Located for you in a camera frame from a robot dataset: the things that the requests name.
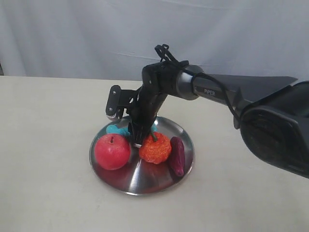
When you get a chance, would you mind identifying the white backdrop cloth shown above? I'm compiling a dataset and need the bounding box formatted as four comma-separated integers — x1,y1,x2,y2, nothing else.
0,0,309,80

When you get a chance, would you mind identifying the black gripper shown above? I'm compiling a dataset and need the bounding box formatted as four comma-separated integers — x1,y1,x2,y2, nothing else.
128,90,167,148

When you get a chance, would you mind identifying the teal toy object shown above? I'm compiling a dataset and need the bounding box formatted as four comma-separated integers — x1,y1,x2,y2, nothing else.
106,124,130,137

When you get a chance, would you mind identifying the orange toy pumpkin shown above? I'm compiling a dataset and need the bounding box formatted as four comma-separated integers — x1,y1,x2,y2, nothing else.
139,131,171,164

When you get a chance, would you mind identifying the round silver metal plate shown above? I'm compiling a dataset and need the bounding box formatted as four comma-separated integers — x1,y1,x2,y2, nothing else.
89,116,195,196

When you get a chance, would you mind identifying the purple toy sweet potato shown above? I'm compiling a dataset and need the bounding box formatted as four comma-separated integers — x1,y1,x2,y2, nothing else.
169,136,185,176

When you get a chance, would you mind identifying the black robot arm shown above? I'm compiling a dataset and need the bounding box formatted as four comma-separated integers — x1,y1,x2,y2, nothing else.
128,61,309,177

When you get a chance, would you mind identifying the red apple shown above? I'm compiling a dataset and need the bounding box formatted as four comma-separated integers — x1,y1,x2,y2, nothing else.
94,133,131,171

